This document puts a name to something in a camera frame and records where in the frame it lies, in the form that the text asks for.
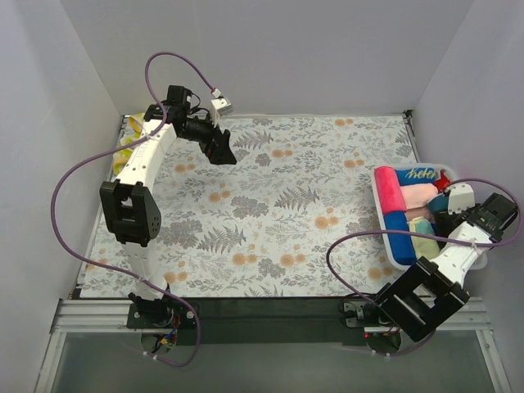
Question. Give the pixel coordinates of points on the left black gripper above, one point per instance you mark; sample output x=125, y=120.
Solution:
x=214, y=143

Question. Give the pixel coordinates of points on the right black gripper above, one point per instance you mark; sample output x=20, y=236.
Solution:
x=444, y=221

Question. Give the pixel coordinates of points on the yellow lemon print towel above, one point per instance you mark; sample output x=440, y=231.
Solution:
x=131, y=131

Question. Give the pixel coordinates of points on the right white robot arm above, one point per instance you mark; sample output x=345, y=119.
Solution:
x=431, y=291

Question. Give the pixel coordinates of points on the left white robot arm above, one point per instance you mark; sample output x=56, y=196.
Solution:
x=129, y=208

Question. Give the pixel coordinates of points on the pastel checkered rolled towel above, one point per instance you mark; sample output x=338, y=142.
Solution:
x=423, y=247

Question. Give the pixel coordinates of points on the blue rolled towel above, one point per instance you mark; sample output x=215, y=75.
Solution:
x=401, y=245

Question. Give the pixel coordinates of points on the red blue printed towel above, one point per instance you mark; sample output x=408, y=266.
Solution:
x=423, y=175

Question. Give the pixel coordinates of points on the pink rolled towel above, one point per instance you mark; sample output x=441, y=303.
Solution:
x=388, y=190

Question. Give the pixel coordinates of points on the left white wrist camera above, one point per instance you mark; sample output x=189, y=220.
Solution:
x=220, y=107

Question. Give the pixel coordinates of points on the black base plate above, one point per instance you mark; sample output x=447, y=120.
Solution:
x=358, y=327

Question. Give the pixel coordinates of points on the aluminium frame rail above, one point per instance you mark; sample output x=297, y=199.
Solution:
x=121, y=315

